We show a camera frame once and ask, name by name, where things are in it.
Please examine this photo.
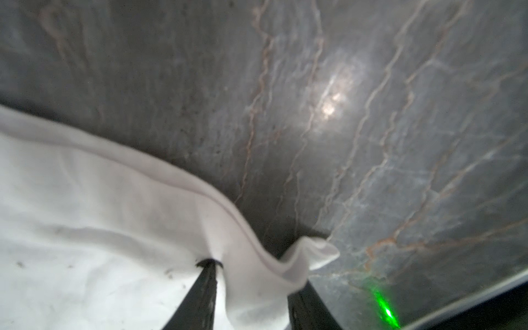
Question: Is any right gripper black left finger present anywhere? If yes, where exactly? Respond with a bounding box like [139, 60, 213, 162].
[162, 259, 218, 330]

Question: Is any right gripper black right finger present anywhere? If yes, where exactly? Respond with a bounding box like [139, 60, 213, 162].
[287, 281, 342, 330]

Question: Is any white tank top navy trim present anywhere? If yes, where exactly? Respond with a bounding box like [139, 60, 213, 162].
[1, 107, 340, 329]

